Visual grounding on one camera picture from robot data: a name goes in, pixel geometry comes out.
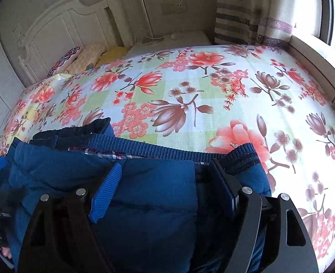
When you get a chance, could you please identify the white wooden bed headboard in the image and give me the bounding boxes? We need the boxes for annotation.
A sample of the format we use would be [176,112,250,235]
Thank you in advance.
[17,0,134,83]

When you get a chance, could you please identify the yellow pillow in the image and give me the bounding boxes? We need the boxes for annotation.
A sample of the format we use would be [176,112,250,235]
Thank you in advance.
[95,47,128,68]

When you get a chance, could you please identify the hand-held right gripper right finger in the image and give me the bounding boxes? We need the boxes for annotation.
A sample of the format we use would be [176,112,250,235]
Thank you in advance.
[210,158,319,273]

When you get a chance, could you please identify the beige wall socket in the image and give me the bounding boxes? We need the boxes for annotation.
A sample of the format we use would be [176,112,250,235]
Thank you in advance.
[160,1,188,15]

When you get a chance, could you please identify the window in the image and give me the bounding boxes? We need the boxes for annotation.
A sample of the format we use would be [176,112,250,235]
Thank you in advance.
[292,0,335,55]

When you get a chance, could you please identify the printed beige curtain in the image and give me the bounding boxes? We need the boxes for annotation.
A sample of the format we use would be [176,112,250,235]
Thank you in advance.
[214,0,303,48]

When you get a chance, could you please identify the beige pillow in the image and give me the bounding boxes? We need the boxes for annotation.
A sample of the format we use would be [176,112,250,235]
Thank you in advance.
[65,43,107,75]

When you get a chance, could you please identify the white nightstand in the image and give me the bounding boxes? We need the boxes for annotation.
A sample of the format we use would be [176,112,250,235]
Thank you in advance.
[126,31,212,59]

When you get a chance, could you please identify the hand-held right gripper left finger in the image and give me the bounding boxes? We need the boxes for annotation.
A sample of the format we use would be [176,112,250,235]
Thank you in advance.
[17,162,123,273]

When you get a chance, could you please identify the purple red patterned pillow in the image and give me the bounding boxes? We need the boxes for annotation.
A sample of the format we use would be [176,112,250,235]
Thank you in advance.
[46,47,81,78]

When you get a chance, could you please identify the blue quilted jacket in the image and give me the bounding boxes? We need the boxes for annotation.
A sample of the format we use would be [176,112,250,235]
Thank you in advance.
[0,116,272,273]

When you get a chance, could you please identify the beige window sill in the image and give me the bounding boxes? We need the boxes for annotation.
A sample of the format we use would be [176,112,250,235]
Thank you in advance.
[288,34,335,130]

